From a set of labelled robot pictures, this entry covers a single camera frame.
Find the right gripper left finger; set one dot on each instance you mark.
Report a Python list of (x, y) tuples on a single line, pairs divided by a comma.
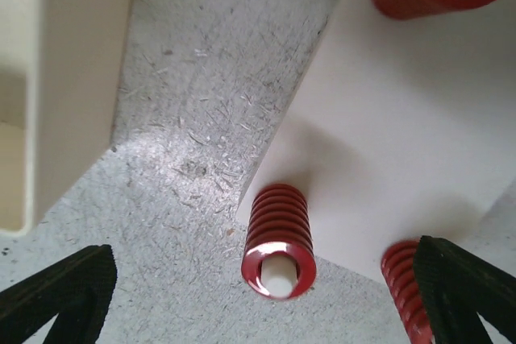
[(75, 293)]

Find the long red spring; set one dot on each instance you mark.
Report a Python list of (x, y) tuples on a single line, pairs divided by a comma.
[(397, 270)]

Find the cream plastic tray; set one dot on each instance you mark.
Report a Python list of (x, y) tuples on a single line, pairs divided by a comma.
[(60, 70)]

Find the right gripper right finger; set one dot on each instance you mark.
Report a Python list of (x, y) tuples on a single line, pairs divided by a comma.
[(460, 290)]

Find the white peg board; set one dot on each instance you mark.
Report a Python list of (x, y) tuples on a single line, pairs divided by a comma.
[(397, 129)]

